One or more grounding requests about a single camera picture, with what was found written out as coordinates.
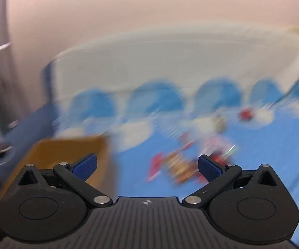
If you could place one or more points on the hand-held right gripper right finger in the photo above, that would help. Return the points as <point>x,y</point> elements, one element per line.
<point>209,167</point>

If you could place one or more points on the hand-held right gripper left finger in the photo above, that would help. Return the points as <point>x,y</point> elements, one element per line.
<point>85,165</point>

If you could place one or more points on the brown cardboard box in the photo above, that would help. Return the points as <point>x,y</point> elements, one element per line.
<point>61,150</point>

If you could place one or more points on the pile of blurred snack packets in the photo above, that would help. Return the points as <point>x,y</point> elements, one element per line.
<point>183,166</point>

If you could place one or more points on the blue white printed blanket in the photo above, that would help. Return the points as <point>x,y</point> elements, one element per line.
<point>268,147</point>

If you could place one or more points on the dark blue quilt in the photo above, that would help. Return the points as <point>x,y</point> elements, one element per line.
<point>27,127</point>

